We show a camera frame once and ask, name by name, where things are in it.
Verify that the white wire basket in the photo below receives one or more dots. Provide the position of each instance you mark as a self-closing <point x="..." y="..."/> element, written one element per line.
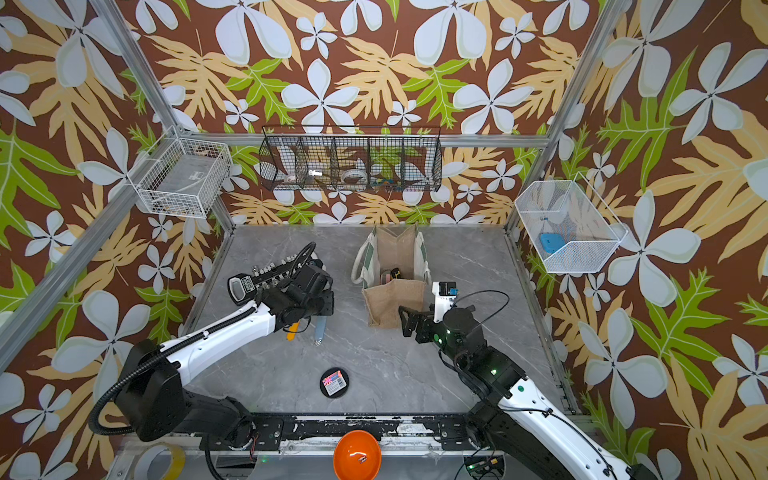
<point x="181" y="175"/>
<point x="593" y="232"/>

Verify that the white wire basket right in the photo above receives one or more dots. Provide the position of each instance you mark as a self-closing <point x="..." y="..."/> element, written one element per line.
<point x="593" y="232"/>

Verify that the socket set on black rail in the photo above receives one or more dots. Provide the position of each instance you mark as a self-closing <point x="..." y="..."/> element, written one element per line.
<point x="243" y="287"/>

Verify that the black wire basket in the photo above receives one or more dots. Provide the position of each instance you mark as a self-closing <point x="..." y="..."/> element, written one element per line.
<point x="355" y="158"/>

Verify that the round black tin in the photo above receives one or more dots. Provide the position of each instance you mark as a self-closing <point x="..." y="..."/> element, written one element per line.
<point x="334" y="383"/>

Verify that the orange bowl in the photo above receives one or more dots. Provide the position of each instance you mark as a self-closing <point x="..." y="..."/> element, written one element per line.
<point x="357" y="456"/>

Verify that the orange utility knife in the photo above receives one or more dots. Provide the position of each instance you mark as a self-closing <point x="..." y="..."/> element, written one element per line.
<point x="292" y="331"/>

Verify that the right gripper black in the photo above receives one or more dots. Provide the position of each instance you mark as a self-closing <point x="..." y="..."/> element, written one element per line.
<point x="418" y="317"/>

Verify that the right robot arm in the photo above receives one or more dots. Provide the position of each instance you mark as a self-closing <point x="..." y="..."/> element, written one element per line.
<point x="513" y="416"/>

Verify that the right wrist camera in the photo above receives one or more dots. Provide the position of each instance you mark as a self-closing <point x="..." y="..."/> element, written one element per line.
<point x="445" y="294"/>

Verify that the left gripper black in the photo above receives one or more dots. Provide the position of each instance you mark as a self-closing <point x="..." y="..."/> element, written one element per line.
<point x="330" y="302"/>

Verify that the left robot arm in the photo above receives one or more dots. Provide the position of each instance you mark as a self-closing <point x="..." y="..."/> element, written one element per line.
<point x="151" y="398"/>

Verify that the green christmas burlap pouch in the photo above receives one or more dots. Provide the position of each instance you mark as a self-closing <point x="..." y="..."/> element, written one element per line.
<point x="380" y="252"/>

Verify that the white wire basket left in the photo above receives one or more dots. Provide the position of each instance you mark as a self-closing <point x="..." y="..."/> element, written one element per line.
<point x="181" y="175"/>

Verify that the tape roll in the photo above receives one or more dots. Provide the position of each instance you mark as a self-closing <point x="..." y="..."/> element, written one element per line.
<point x="161" y="461"/>

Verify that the blue object in basket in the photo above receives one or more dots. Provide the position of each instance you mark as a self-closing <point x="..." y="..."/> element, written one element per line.
<point x="551" y="242"/>

